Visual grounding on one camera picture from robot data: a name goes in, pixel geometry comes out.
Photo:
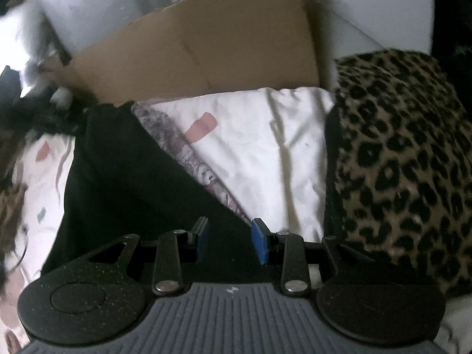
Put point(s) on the black garment bear print lining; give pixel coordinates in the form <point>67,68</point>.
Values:
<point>129,177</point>

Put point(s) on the brown garment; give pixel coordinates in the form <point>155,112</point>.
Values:
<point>11,214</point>

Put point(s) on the dark cloth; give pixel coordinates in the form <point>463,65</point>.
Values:
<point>44,118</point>

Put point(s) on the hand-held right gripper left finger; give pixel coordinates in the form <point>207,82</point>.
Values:
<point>202,239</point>

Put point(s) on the brown cardboard sheet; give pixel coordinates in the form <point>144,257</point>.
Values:
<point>221,44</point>

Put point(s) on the grey plastic wrapped mattress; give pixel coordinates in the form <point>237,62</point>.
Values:
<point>84,7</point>

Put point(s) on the bear printed white blanket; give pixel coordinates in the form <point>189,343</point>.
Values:
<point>258,147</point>

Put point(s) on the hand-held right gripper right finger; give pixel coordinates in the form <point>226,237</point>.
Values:
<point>260,243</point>

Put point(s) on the leopard print garment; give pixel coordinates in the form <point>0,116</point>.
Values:
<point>398,155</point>

